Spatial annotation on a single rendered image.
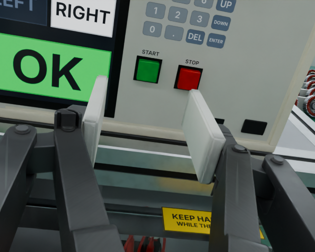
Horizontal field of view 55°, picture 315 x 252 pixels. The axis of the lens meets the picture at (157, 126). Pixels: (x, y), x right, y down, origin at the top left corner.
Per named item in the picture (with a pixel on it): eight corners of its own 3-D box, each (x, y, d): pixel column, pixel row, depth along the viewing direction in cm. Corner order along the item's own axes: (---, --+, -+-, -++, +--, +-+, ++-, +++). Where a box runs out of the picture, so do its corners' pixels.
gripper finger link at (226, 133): (231, 170, 14) (290, 177, 15) (208, 121, 19) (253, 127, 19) (222, 195, 15) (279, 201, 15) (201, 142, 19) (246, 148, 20)
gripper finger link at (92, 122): (92, 173, 16) (77, 172, 16) (104, 115, 22) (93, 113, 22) (98, 122, 14) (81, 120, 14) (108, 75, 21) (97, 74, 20)
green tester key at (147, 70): (156, 83, 27) (159, 63, 26) (136, 80, 27) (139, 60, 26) (155, 79, 28) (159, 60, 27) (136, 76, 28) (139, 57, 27)
